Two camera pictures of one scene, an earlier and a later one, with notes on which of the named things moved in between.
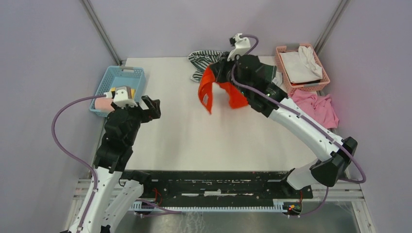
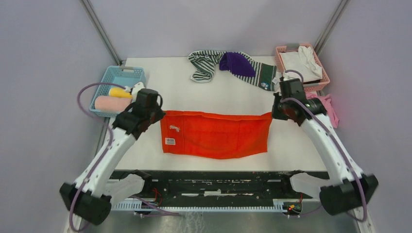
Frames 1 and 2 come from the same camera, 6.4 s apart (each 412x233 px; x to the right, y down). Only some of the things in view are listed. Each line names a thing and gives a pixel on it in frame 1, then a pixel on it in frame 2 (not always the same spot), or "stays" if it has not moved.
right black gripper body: x=224 y=74 to x=279 y=110
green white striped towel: x=201 y=59 stays
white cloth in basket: x=301 y=65 stays
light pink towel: x=103 y=104 stays
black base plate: x=200 y=186 stays
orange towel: x=237 y=100 to x=214 y=135
